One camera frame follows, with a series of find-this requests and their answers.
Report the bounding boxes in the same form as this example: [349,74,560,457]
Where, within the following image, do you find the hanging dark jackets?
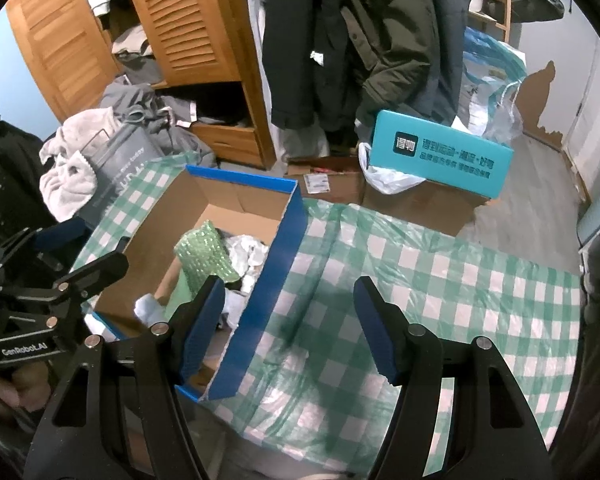
[262,0,469,131]

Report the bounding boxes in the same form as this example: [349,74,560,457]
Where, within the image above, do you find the grey hoodie pile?
[99,80,216,168]

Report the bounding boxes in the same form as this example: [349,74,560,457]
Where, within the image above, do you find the light green cloth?
[166,261,194,320]

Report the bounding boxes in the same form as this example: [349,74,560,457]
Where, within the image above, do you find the blue white plastic bag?
[453,27,527,145]

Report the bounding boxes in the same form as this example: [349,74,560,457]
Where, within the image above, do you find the wooden louvered wardrobe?
[4,0,278,172]

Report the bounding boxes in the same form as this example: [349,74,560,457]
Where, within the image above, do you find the white cloth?
[219,231,268,330]

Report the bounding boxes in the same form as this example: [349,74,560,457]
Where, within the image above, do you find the grey sock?
[133,294,166,327]

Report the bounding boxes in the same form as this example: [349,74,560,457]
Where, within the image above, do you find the brown cardboard box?
[362,181,489,236]

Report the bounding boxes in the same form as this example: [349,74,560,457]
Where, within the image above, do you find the green white checkered tablecloth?
[69,152,584,478]

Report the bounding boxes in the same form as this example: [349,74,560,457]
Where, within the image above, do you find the teal printed box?
[370,110,514,198]

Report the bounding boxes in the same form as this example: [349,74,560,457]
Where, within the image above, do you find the person's left hand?
[0,362,52,416]

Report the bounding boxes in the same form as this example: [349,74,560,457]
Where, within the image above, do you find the small labelled cardboard box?
[286,156,365,205]

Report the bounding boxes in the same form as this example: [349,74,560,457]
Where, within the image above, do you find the grey paper shopping bag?
[79,124,163,228]

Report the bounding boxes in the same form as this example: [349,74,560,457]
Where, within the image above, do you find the blue cardboard box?
[77,159,308,401]

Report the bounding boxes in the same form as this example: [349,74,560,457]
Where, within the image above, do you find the white fluffy garment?
[38,107,122,222]

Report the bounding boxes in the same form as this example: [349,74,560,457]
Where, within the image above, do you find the green patterned cloth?
[174,220,240,296]

